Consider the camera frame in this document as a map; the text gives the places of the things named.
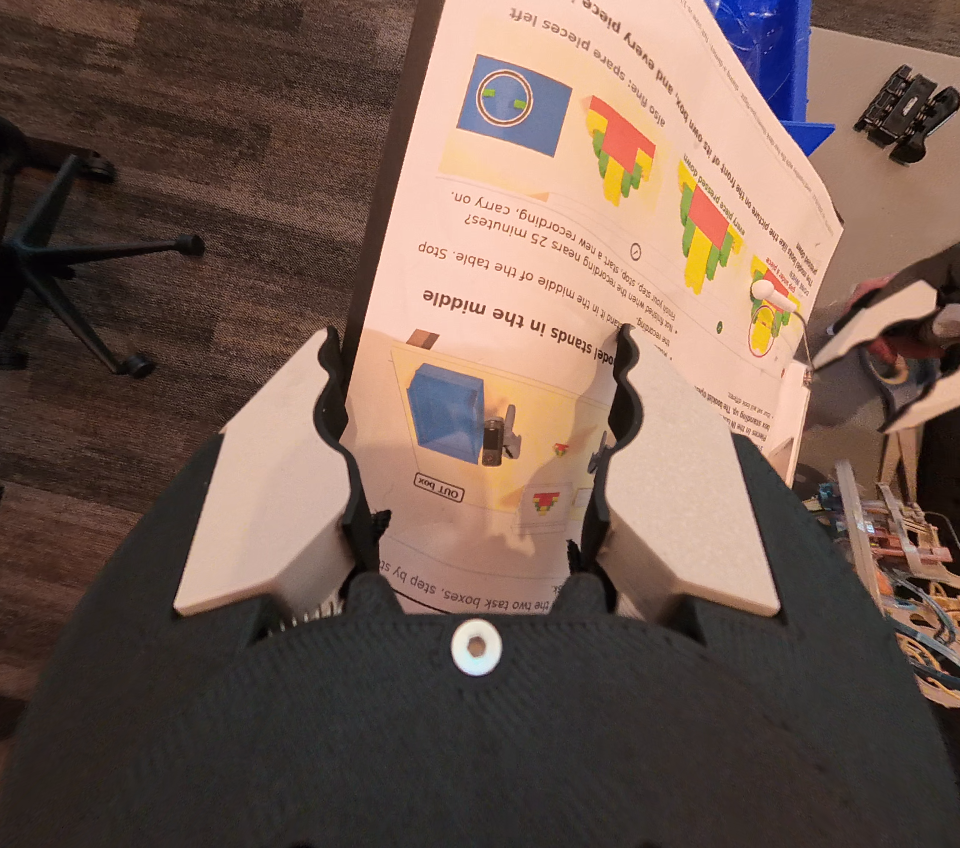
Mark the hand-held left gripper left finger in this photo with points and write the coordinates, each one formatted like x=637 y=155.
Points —
x=262 y=503

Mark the black plastic device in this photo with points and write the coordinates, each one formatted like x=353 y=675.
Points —
x=907 y=113

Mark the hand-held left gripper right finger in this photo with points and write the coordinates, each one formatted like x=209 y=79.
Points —
x=682 y=503

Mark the instruction sheet board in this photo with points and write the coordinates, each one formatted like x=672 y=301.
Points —
x=562 y=225

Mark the black office chair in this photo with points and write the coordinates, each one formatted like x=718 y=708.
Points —
x=45 y=255

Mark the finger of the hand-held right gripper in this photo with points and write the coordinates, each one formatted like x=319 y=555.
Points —
x=877 y=327
x=930 y=413

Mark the marble maze ball toy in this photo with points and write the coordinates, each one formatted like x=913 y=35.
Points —
x=900 y=548

